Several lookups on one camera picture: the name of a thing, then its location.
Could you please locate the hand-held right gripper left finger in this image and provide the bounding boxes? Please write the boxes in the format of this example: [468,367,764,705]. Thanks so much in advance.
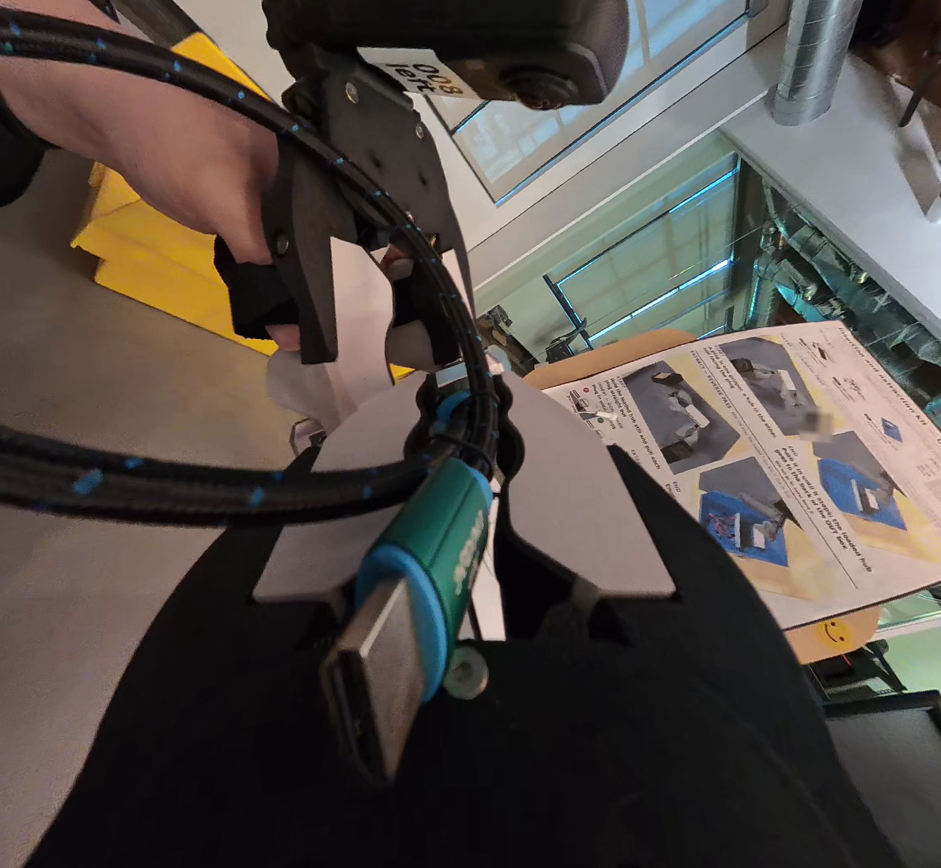
[253,376,442,604]

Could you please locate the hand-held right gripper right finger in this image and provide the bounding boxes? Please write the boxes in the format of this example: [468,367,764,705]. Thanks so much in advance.
[478,373,679,602]

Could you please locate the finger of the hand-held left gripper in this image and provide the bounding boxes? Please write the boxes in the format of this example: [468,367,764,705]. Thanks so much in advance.
[386,244,483,387]
[265,347,386,428]

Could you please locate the braided hdmi cable green plugs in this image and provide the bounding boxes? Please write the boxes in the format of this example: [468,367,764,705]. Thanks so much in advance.
[0,9,508,784]

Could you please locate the yellow plastic bin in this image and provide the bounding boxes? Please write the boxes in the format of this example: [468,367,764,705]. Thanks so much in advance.
[71,31,416,384]

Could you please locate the person's left hand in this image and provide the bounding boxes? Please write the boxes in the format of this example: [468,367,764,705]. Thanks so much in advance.
[89,75,420,358]

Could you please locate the printed instruction sheet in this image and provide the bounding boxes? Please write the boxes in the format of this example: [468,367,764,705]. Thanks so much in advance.
[542,319,941,634]

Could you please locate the instruction sheet on stand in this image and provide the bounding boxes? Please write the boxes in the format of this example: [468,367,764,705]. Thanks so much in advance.
[522,328,941,666]

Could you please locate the silver ventilation duct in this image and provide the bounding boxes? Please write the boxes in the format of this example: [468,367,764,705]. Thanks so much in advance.
[771,0,889,128]

